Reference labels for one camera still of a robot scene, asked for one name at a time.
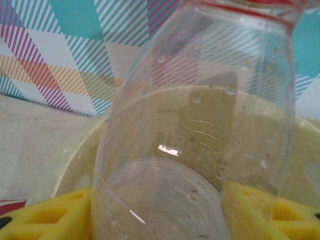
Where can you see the cream plastic bin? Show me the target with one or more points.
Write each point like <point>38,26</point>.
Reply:
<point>305,155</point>

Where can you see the red-label clear bottle red cap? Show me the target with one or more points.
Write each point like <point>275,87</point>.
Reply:
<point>200,100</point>

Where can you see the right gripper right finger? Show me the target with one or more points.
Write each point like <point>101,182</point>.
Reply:
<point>250,220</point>

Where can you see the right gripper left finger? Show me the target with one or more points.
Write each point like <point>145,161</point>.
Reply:
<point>80,225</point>

